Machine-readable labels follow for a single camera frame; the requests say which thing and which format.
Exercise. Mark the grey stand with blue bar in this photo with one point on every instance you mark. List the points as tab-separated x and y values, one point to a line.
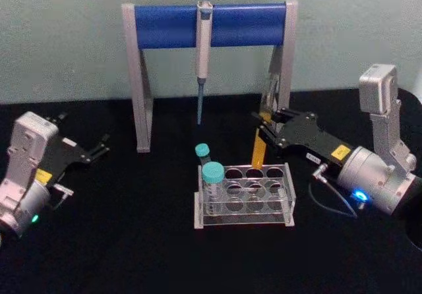
171	27

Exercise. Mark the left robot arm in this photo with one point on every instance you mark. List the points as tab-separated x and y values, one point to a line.
23	162

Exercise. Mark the grey pipette with blue tip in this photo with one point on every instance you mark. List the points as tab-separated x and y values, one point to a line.
203	53

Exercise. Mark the orange tube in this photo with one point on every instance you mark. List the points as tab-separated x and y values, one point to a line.
258	154

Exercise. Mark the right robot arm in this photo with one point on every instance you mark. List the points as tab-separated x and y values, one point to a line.
376	175

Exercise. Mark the large teal-capped clear tube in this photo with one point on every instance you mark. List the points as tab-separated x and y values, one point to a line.
213	172

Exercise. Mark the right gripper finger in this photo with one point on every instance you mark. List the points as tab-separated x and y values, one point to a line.
277	116
268	139

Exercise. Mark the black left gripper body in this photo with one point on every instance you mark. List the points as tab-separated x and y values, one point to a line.
66	154

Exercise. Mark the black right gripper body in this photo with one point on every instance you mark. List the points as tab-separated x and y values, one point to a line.
306	135

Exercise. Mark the clear acrylic tube rack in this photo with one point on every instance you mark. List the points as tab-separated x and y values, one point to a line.
287	205

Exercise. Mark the small teal-capped clear tube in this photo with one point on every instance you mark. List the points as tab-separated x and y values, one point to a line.
202	150

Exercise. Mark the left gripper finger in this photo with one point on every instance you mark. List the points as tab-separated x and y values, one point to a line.
56	118
100	147

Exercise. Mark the black table cloth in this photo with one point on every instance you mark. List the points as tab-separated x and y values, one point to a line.
132	257

